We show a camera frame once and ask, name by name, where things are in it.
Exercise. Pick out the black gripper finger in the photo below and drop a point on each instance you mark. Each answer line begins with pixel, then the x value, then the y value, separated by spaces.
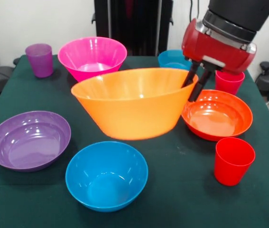
pixel 190 73
pixel 201 84

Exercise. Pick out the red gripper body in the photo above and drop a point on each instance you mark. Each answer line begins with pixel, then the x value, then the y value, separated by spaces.
pixel 215 47

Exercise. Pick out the orange bowl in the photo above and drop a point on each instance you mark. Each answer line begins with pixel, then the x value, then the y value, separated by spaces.
pixel 129 114

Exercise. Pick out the large blue bowl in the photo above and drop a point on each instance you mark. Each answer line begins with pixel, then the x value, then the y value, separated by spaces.
pixel 105 175

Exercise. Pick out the small blue bowl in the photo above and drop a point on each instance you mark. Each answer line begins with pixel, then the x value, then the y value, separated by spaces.
pixel 169 59

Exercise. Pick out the crimson cup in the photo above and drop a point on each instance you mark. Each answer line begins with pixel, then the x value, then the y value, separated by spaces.
pixel 229 83

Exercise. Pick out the red-orange bowl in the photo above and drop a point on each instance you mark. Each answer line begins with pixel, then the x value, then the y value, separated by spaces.
pixel 219 118

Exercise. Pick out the red cup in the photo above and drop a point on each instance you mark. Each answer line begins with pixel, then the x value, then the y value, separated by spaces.
pixel 234 164

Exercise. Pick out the pink bowl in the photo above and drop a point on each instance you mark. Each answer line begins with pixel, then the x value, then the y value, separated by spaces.
pixel 89 54

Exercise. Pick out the dark green tablecloth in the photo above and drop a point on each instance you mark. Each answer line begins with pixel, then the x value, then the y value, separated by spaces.
pixel 172 190

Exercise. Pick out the purple cup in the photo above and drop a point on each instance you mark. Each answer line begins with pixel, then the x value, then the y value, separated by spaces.
pixel 39 59

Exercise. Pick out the purple bowl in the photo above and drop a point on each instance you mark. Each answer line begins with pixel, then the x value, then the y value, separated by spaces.
pixel 30 142

